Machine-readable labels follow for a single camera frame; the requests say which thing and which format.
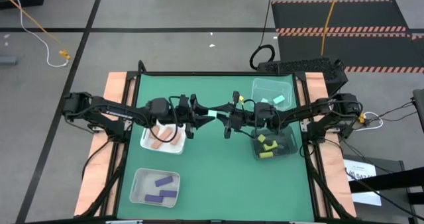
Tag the clear plastic bin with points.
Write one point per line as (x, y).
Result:
(268, 85)

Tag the white paper sign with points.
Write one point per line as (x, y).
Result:
(361, 181)

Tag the short orange block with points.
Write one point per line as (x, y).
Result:
(176, 139)

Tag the black chair edge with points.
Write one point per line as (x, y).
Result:
(419, 108)

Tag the white plastic bin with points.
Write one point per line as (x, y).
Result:
(179, 149)

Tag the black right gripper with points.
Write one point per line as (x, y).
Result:
(240, 118)

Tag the black table frame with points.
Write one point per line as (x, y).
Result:
(215, 73)

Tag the black hazard-striped floor mat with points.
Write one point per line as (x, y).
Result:
(364, 48)
(298, 15)

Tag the wooden side board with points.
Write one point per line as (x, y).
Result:
(112, 81)
(316, 85)

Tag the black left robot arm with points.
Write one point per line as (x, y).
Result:
(112, 113)

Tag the dark grey side table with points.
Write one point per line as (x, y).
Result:
(391, 164)

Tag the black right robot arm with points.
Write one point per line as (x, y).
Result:
(298, 113)

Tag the dark grey plastic bin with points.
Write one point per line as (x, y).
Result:
(285, 144)

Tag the long orange block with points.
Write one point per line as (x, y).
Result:
(161, 139)

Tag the light grey plastic bin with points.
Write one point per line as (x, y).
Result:
(142, 184)

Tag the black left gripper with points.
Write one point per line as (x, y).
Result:
(183, 113)

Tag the small grey object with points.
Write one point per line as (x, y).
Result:
(6, 60)

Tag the black perforated computer case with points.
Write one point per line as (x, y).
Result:
(304, 65)

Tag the small mint green block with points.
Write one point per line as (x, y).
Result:
(212, 113)
(264, 100)

